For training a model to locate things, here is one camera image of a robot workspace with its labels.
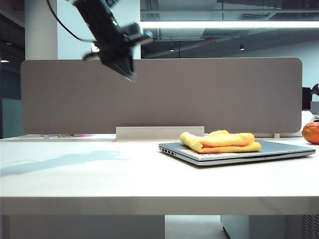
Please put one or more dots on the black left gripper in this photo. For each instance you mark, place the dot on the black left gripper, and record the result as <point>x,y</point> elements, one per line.
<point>112,53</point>

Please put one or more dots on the yellow microfibre rag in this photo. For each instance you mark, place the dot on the yellow microfibre rag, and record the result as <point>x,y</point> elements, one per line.
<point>224,143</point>

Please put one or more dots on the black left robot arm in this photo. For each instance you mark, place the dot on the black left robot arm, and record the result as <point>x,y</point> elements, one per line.
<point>97,20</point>

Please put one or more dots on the silver closed laptop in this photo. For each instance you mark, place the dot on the silver closed laptop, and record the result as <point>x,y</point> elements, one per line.
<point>281,149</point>

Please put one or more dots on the grey fabric desk divider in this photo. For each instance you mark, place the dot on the grey fabric desk divider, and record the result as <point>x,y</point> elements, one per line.
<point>187,99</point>

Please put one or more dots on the small white divider foot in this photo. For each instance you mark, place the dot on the small white divider foot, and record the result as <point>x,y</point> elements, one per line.
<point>276,136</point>
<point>45,137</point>

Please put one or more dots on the white sticker with red print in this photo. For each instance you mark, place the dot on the white sticker with red print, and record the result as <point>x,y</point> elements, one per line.
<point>219,154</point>

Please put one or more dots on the black computer monitor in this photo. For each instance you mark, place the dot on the black computer monitor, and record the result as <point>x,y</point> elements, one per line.
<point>311,97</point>

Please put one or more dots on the orange fruit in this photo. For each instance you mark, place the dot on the orange fruit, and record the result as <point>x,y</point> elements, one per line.
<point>311,133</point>

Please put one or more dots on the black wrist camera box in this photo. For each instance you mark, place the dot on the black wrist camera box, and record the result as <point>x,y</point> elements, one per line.
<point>132,30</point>

